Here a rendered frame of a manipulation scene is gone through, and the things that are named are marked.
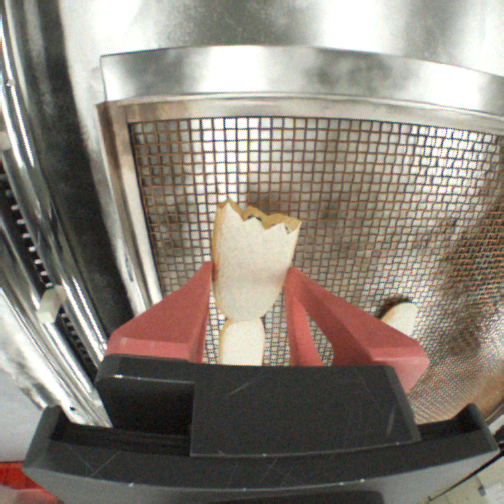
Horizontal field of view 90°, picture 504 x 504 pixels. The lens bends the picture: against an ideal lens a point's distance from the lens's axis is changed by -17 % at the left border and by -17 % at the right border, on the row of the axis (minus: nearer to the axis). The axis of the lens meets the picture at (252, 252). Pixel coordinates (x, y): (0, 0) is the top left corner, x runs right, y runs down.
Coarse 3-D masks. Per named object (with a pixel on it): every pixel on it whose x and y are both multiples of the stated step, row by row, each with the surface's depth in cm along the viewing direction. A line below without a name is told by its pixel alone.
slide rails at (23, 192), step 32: (0, 96) 14; (0, 128) 15; (32, 192) 18; (0, 224) 19; (32, 224) 19; (0, 256) 20; (32, 288) 22; (64, 288) 23; (32, 320) 24; (64, 352) 27; (96, 352) 28
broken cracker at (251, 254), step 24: (216, 216) 13; (240, 216) 12; (264, 216) 13; (288, 216) 13; (216, 240) 13; (240, 240) 13; (264, 240) 13; (288, 240) 13; (216, 264) 14; (240, 264) 13; (264, 264) 13; (288, 264) 14; (216, 288) 14; (240, 288) 14; (264, 288) 14; (240, 312) 15; (264, 312) 16
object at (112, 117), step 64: (256, 128) 15; (320, 128) 15; (448, 128) 15; (128, 192) 16; (256, 192) 17; (320, 192) 17; (384, 192) 17; (128, 256) 17; (192, 256) 19; (448, 256) 20; (448, 384) 32
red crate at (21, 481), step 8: (0, 464) 44; (8, 464) 44; (16, 464) 44; (0, 472) 43; (8, 472) 43; (16, 472) 43; (0, 480) 42; (8, 480) 42; (16, 480) 42; (24, 480) 42; (32, 480) 43; (16, 488) 40; (24, 488) 41; (32, 488) 41; (40, 488) 41
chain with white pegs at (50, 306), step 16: (0, 160) 17; (0, 176) 18; (16, 208) 19; (16, 224) 20; (32, 256) 22; (48, 288) 24; (48, 304) 22; (48, 320) 22; (64, 320) 26; (80, 352) 29; (96, 368) 31; (96, 400) 30
